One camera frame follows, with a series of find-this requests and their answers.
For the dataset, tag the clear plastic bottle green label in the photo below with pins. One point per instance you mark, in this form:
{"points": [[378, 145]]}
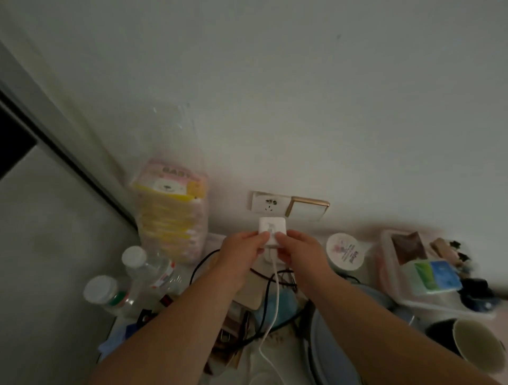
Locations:
{"points": [[109, 295]]}

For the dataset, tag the blue round lid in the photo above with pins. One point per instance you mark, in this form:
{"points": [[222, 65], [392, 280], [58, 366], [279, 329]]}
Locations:
{"points": [[329, 353]]}

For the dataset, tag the stack of wet wipe packs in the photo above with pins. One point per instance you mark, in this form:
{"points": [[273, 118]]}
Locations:
{"points": [[171, 210]]}

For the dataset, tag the person's right forearm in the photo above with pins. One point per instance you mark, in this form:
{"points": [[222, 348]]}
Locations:
{"points": [[381, 337]]}

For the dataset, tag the gold framed wall switch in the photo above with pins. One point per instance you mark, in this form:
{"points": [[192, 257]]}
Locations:
{"points": [[307, 209]]}

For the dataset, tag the person's left hand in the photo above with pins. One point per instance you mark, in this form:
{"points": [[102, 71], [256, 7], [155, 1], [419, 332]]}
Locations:
{"points": [[235, 260]]}

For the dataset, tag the person's left forearm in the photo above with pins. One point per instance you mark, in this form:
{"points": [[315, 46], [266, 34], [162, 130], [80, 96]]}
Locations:
{"points": [[166, 333]]}

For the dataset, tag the clear plastic bottle red label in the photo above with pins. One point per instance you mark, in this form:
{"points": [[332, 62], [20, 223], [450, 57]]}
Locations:
{"points": [[153, 271]]}

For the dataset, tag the black cup white inside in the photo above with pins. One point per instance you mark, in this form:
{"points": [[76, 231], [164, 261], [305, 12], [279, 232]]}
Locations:
{"points": [[472, 343]]}

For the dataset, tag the white round lidded container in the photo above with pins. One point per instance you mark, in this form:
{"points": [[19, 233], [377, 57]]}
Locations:
{"points": [[348, 253]]}

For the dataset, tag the white charger adapter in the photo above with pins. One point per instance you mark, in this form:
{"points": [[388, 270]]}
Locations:
{"points": [[271, 232]]}

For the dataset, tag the person's right hand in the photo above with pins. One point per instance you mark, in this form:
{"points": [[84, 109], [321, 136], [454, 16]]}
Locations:
{"points": [[307, 257]]}

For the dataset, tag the clear plastic storage box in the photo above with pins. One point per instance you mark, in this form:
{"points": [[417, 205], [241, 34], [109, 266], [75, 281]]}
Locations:
{"points": [[401, 273]]}

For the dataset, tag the grey door frame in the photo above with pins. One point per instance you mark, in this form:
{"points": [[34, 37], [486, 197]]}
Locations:
{"points": [[59, 131]]}

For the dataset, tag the green blue tissue pack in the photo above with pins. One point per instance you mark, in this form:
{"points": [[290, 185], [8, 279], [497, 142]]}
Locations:
{"points": [[430, 277]]}

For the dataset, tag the person's right thumb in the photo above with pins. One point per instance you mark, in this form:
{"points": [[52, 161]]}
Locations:
{"points": [[283, 239]]}

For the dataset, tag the person's left thumb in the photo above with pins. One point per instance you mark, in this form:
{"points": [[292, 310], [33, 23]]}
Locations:
{"points": [[260, 237]]}

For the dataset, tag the white wall socket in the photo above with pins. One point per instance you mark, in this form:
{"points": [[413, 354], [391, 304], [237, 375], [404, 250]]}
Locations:
{"points": [[266, 204]]}

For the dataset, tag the beige box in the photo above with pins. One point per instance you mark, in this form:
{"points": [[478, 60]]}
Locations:
{"points": [[250, 295]]}

